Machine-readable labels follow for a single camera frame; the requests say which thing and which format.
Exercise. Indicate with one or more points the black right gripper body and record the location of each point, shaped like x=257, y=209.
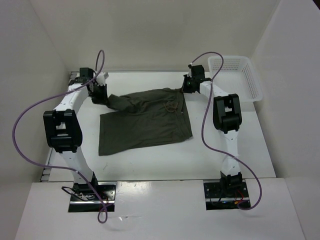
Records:
x=188, y=85

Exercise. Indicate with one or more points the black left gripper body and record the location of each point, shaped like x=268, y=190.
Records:
x=98, y=96

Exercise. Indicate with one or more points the olive green shorts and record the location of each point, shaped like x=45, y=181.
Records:
x=144, y=119

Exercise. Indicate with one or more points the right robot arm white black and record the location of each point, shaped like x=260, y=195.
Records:
x=226, y=117

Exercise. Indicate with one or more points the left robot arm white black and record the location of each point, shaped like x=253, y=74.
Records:
x=64, y=134

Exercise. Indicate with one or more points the white perforated plastic basket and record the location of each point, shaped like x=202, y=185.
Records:
x=235, y=75

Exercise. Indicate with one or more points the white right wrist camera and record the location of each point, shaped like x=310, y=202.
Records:
x=191, y=71

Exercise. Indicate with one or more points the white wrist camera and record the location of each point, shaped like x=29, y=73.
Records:
x=191, y=71
x=101, y=79

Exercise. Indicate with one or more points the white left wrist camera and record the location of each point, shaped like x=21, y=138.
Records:
x=101, y=79

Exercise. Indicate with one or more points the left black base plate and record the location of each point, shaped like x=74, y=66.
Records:
x=107, y=192

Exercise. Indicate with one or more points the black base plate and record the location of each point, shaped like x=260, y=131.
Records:
x=215, y=199
x=107, y=192

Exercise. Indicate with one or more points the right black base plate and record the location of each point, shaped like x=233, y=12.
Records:
x=215, y=199

